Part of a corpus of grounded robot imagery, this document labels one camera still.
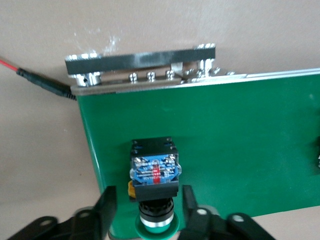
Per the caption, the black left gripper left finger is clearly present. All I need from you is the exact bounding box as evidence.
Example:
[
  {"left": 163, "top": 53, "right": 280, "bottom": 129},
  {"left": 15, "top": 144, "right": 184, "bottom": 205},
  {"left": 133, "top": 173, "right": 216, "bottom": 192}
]
[{"left": 4, "top": 185, "right": 118, "bottom": 240}]

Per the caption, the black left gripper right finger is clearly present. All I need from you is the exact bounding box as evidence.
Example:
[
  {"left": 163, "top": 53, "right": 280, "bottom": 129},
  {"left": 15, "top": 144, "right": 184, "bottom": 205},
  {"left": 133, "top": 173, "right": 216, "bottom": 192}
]
[{"left": 178, "top": 184, "right": 273, "bottom": 240}]

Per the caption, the red black conveyor wire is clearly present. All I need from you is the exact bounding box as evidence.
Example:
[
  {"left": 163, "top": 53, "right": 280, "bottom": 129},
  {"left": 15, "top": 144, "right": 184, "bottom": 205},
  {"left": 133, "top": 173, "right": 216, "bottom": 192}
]
[{"left": 0, "top": 58, "right": 78, "bottom": 101}]

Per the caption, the green conveyor belt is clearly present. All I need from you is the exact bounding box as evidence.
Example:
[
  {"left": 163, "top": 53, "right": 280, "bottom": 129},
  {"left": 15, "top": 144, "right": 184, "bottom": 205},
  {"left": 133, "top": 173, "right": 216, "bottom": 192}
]
[{"left": 64, "top": 43, "right": 320, "bottom": 238}]

